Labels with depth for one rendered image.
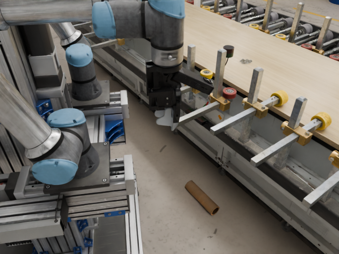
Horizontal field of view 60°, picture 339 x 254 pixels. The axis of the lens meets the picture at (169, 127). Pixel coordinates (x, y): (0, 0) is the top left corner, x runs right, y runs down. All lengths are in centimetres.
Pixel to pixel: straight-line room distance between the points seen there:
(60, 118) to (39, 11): 34
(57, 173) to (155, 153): 181
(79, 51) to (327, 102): 134
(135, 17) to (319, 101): 140
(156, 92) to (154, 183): 173
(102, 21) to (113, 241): 146
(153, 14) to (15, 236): 88
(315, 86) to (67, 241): 168
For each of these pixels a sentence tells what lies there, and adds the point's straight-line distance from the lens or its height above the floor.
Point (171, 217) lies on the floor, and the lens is 221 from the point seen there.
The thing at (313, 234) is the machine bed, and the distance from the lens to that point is 214.
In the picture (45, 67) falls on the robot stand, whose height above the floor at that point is 133.
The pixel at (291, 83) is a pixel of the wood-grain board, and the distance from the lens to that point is 197.
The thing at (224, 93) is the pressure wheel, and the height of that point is 90.
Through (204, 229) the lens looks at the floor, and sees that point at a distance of 217.
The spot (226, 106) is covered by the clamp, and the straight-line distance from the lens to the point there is 174.
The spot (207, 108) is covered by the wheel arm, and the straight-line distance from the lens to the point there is 169.
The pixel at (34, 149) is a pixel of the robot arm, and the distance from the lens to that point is 88.
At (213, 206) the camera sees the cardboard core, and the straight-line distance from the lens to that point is 219.
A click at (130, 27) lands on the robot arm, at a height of 161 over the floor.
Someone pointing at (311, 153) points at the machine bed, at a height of 72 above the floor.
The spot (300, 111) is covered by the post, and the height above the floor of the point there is 107.
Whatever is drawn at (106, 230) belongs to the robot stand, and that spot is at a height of 21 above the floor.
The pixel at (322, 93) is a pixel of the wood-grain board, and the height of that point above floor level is 90.
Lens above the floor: 184
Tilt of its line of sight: 39 degrees down
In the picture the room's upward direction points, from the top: straight up
